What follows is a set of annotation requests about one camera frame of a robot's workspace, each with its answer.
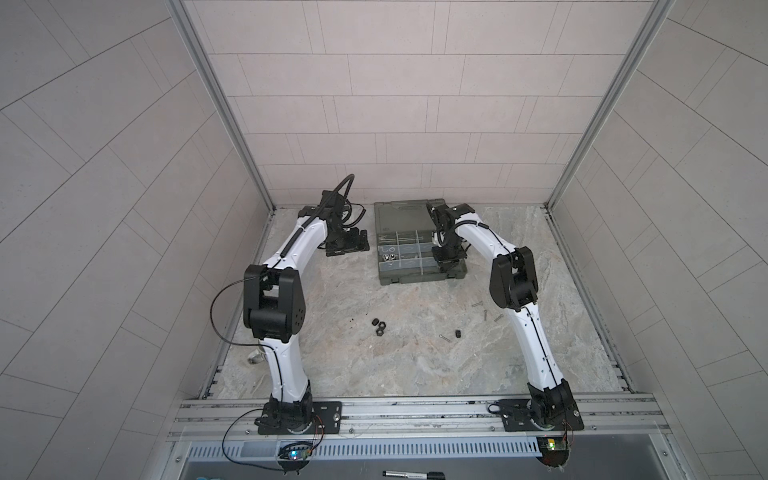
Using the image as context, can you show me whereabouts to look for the green plastic organizer box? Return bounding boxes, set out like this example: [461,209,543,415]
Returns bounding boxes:
[374,198,467,286]

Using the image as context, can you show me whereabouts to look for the black nut cluster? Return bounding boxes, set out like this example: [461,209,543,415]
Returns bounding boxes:
[372,318,387,336]

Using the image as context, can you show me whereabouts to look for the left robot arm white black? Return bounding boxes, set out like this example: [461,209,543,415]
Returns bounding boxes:
[226,174,370,432]

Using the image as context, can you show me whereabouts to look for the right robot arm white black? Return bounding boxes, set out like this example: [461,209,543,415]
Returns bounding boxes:
[427,204,576,430]

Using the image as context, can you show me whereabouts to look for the black marker pen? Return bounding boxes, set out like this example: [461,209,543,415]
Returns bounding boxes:
[382,470,446,480]

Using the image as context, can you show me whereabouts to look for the left controller board green LED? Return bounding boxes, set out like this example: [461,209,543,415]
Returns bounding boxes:
[277,441,314,473]

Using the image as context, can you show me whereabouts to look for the right controller board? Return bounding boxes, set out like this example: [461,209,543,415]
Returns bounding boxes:
[537,437,570,468]

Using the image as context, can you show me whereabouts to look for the white vent grille strip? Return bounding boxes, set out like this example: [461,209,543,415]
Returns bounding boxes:
[187,437,542,462]

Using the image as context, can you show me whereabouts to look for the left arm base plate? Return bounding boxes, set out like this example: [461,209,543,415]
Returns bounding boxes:
[254,399,342,435]

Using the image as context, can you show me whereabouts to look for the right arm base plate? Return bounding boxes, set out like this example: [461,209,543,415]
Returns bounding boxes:
[488,399,585,432]

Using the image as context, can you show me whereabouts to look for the aluminium mounting rail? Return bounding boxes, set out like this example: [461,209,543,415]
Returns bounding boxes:
[168,393,671,441]

